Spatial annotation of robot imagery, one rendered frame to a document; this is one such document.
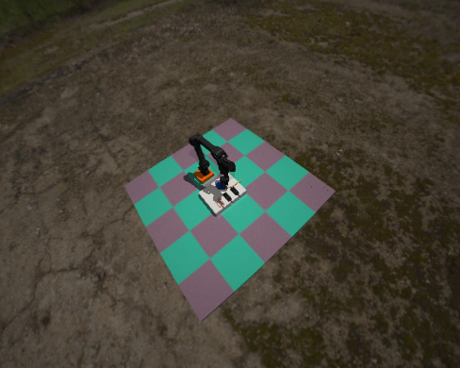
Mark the white flat deck plate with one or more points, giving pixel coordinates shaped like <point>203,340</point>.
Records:
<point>220,200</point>

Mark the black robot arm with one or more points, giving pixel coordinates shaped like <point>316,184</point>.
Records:
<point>216,153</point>

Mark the dark blue micro servo with orange cable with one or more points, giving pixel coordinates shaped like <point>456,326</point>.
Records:
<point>221,186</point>

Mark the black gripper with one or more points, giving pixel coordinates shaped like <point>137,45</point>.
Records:
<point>225,178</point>

